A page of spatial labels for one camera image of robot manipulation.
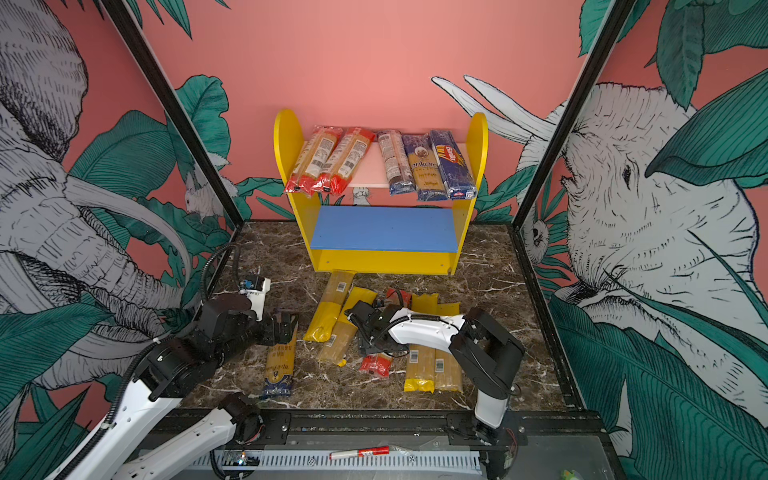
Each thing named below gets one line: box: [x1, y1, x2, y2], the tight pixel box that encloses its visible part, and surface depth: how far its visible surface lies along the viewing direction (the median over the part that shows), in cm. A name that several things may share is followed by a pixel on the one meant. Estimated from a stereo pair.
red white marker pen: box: [329, 446, 391, 460], surface depth 72 cm
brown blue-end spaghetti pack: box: [263, 322, 299, 398], surface depth 82 cm
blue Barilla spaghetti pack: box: [430, 130, 477, 200], surface depth 74 cm
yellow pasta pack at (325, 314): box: [303, 269, 357, 343], surface depth 95 cm
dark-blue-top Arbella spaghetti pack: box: [402, 133, 448, 202], surface depth 75 cm
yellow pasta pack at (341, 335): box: [319, 286, 378, 367], surface depth 90 cm
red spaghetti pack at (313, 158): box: [285, 125, 343, 196], surface depth 76 cm
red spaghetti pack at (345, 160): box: [314, 127, 376, 195], surface depth 77 cm
